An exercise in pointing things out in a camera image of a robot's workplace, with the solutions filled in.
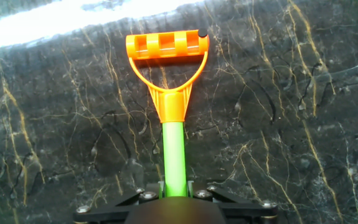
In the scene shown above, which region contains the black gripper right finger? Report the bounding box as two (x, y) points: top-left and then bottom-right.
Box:
(187, 181), (279, 224)

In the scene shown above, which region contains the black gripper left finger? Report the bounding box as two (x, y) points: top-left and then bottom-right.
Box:
(72, 182), (167, 224)

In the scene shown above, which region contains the orange toy shovel green handle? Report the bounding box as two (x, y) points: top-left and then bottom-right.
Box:
(125, 28), (210, 197)

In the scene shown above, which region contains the black marble pattern mat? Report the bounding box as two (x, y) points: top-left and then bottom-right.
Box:
(0, 0), (358, 224)

